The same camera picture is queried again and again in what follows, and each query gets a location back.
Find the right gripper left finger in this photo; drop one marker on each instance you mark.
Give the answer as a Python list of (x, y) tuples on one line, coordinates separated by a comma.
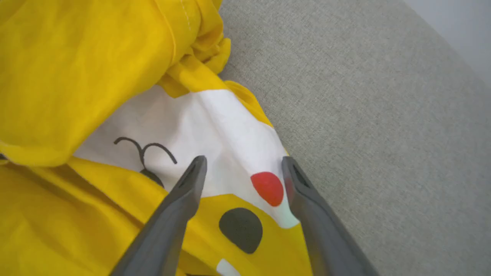
[(172, 222)]

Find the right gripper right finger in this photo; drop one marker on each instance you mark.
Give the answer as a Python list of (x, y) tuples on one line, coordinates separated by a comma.
[(322, 230)]

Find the yellow printed t-shirt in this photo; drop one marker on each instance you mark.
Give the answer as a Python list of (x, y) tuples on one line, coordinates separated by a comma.
[(57, 76)]

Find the grey fabric sofa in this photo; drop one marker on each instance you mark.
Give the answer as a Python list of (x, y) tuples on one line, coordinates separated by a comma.
[(383, 153)]

